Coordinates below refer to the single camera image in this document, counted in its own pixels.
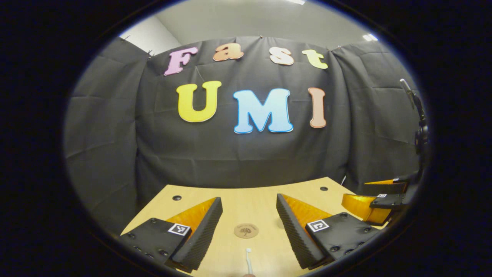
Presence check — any black backdrop cloth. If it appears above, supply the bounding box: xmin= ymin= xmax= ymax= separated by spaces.
xmin=63 ymin=37 xmax=423 ymax=235

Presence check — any pale green toothbrush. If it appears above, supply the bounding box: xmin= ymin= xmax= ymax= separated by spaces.
xmin=245 ymin=248 xmax=256 ymax=277

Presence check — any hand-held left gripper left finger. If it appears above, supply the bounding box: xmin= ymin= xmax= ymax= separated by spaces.
xmin=117 ymin=197 xmax=223 ymax=274

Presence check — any light wooden desktop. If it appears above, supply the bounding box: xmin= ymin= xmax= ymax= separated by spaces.
xmin=121 ymin=177 xmax=389 ymax=277

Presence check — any round cork coaster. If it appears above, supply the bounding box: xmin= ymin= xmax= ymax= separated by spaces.
xmin=234 ymin=223 xmax=259 ymax=239

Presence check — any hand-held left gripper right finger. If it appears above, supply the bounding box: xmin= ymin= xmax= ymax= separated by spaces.
xmin=276 ymin=194 xmax=381 ymax=270

